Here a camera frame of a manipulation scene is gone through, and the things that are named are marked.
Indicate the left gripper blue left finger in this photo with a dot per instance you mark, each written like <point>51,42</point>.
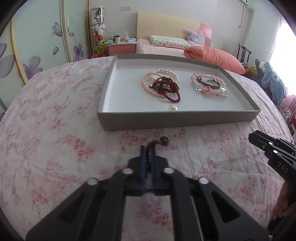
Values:
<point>142,169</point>

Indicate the white air conditioner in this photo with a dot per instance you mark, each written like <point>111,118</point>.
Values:
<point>244,2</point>

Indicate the blue plush garment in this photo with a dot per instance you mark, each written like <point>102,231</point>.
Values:
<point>271,81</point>

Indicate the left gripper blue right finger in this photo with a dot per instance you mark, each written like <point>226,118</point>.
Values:
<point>153,159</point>

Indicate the white mug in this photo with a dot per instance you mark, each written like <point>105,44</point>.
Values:
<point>117,39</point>

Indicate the dark wooden chair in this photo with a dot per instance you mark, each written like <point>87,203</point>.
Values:
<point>243,55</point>

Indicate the grey shallow cardboard tray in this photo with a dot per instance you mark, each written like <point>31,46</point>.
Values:
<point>139,88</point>

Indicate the sliding wardrobe floral doors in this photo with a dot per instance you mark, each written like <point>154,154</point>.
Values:
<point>41,35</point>

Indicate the pink bed mattress sheet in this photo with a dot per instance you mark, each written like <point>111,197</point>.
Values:
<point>145,47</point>

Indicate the floral white pillow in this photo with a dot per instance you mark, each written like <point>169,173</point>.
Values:
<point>170,42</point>

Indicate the floral pink bedsheet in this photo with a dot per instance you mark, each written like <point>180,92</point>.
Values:
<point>52,141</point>

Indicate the pink nightstand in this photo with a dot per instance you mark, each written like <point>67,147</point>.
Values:
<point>121,48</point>

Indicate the lavender patterned pillow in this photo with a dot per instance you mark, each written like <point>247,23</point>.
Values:
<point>195,39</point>

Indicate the beige pink headboard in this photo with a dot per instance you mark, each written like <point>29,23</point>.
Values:
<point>153,23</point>

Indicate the wide engraved silver cuff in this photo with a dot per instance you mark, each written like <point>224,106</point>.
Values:
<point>210,83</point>

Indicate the coral folded duvet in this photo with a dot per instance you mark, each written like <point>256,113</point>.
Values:
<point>216,57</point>

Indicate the single large pearl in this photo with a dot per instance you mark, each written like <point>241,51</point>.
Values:
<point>173,108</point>

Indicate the thin silver bangle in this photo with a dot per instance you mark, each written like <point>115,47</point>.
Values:
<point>217,92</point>

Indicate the clear tube of plush toys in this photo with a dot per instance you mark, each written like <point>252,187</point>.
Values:
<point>98,30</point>

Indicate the person's right hand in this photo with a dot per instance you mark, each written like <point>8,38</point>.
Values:
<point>282,207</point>

